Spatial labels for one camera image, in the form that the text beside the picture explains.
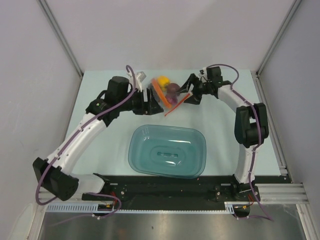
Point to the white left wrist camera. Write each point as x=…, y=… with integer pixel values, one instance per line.
x=139, y=78

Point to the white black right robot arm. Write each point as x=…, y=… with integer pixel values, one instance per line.
x=251, y=126

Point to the aluminium corner rail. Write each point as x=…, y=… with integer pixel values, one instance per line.
x=49, y=15
x=279, y=35

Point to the aluminium corner rail left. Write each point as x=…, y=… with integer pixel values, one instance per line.
x=49, y=15

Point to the yellow fake pepper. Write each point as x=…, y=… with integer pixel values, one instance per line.
x=163, y=82

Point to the clear zip bag orange seal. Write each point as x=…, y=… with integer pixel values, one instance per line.
x=169, y=102

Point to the aluminium front rail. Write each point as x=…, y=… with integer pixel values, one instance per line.
x=223, y=192

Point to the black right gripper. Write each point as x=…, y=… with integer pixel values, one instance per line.
x=196, y=98

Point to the teal transparent plastic tub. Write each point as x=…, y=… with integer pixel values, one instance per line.
x=168, y=151

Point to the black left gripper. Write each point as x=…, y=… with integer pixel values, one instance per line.
x=151, y=107

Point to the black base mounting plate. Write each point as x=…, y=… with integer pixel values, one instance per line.
x=154, y=204

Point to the dark purple fake fruit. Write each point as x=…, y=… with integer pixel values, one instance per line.
x=172, y=88

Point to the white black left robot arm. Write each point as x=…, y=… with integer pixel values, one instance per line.
x=55, y=172

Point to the aluminium corner rail right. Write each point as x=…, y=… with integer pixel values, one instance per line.
x=279, y=35

